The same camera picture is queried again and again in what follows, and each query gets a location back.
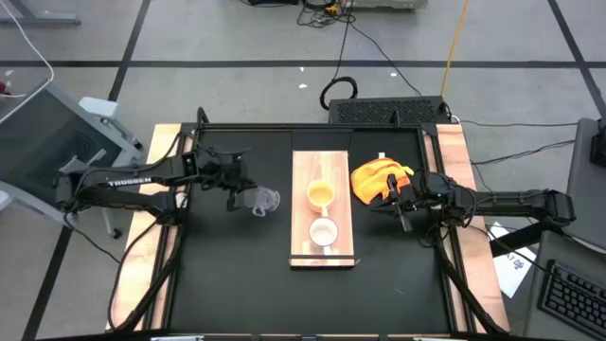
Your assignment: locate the white cable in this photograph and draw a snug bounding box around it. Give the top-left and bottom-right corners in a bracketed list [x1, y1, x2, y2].
[0, 0, 56, 125]

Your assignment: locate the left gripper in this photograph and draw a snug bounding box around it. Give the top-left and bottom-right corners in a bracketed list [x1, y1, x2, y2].
[203, 151, 259, 213]

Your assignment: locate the black keyboard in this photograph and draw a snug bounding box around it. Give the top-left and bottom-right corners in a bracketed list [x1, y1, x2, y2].
[539, 259, 606, 340]

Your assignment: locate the long black cable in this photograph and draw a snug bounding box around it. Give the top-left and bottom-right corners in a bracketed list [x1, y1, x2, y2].
[330, 18, 423, 99]

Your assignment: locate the clear plastic mug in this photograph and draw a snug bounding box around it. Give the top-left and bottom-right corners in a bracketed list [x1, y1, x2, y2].
[242, 185, 282, 219]

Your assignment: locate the yellow cloth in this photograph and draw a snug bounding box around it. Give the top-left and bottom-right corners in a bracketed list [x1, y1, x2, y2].
[349, 152, 416, 206]

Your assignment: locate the black cable sleeve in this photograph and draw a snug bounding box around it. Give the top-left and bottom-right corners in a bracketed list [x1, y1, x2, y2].
[107, 217, 184, 332]
[433, 231, 504, 336]

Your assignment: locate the black perforated computer tower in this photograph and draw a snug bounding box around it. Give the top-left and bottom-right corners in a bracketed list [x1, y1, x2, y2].
[328, 96, 451, 126]

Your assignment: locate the black device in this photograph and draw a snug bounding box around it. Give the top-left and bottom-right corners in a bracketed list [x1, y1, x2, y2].
[589, 132, 606, 168]

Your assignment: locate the thin black cable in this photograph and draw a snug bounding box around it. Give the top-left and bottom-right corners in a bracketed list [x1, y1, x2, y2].
[471, 139, 577, 167]
[456, 118, 579, 130]

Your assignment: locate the beige ceramic mug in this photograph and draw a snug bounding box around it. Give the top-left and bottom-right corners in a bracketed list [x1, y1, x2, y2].
[306, 178, 336, 218]

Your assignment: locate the orange yellow cable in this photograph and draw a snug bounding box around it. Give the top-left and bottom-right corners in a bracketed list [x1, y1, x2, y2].
[439, 0, 471, 99]

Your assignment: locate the white paper sheet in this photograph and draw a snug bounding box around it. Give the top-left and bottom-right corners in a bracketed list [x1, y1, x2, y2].
[487, 221, 539, 299]

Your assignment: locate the tangled black cable bundle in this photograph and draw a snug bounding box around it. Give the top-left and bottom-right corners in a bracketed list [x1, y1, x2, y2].
[296, 0, 356, 29]

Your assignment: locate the coiled black cable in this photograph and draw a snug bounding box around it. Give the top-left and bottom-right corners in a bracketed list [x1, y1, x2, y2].
[319, 75, 359, 111]

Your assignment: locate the black table frame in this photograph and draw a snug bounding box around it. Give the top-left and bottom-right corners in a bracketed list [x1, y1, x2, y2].
[151, 106, 510, 341]

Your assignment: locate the grey desk with keyboard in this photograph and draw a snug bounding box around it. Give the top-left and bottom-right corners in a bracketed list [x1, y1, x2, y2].
[523, 230, 606, 341]

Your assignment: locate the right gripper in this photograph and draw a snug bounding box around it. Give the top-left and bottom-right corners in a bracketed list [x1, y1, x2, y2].
[386, 170, 456, 234]

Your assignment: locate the grey patterned mug red rim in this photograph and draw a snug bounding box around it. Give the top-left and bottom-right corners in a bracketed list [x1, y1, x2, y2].
[308, 216, 340, 256]

